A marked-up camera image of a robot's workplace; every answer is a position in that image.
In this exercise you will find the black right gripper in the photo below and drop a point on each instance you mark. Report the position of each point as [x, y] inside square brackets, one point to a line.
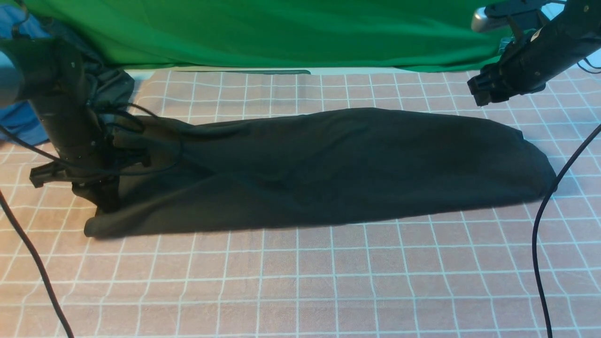
[516, 73]

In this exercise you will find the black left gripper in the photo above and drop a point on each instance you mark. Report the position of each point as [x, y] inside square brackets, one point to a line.
[91, 163]

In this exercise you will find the dark gray long-sleeved shirt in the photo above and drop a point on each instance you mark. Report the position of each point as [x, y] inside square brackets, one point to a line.
[347, 166]

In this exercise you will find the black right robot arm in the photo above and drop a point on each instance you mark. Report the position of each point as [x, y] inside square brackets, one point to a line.
[568, 38]

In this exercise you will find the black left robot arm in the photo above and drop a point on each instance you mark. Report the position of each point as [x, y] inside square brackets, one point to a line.
[49, 74]

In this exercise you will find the dark gray crumpled garment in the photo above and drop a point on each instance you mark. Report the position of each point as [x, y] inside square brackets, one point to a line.
[93, 83]

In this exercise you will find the blue crumpled garment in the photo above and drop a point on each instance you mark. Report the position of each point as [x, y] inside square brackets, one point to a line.
[19, 118]

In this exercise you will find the green backdrop cloth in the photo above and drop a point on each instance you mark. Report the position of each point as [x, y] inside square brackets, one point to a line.
[418, 35]

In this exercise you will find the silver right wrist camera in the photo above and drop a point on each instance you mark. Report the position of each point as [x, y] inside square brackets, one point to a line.
[519, 15]

